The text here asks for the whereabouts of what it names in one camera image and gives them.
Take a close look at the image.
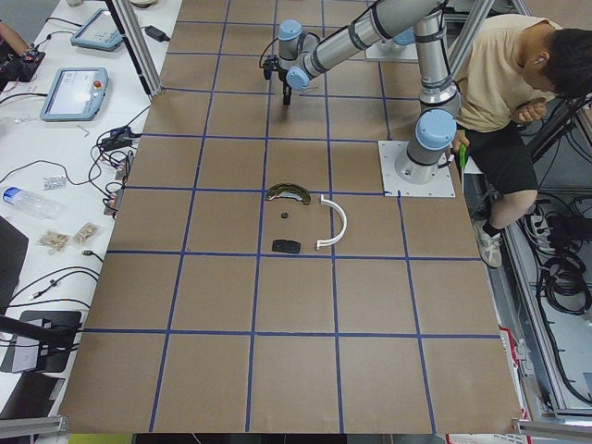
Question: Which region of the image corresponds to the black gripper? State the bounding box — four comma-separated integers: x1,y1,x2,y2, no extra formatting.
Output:
277,69,292,106

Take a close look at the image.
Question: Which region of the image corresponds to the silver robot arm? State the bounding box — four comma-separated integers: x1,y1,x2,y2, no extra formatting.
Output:
260,1,461,184
377,27,414,53

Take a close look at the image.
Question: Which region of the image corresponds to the green brake shoe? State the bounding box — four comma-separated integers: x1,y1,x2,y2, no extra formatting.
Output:
265,182,312,205

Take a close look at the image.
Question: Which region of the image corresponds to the black power adapter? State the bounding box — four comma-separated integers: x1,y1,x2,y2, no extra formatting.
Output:
144,25,170,43

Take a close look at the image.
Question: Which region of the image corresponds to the white curved plastic part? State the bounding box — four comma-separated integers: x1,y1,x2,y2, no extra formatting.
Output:
314,193,349,252

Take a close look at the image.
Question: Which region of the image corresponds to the black brake pad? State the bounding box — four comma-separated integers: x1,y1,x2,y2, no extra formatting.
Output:
271,239,302,254

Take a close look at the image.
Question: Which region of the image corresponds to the far teach pendant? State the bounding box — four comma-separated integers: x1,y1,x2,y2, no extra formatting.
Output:
70,8,122,52

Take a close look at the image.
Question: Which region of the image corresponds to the teach pendant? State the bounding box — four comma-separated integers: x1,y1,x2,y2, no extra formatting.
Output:
40,68,109,122
70,8,122,52

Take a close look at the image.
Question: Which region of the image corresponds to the near teach pendant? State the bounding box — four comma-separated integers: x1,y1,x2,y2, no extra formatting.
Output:
40,68,109,122

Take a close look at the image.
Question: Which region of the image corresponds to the person in beige shirt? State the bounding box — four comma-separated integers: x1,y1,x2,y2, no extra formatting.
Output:
452,14,591,268

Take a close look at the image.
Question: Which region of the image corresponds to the plastic water bottle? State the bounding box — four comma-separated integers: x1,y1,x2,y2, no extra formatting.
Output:
1,187,63,219

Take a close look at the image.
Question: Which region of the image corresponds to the bag of small parts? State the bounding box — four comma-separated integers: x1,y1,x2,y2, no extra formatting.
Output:
38,229,70,252

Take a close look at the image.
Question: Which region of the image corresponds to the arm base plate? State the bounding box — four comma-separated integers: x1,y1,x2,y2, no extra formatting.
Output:
365,43,418,63
377,141,456,198

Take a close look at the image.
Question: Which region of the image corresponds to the aluminium frame post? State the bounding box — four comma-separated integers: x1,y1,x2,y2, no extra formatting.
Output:
105,0,163,97

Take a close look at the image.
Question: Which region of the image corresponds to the green handled tool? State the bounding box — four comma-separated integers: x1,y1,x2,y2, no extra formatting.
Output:
458,143,468,169

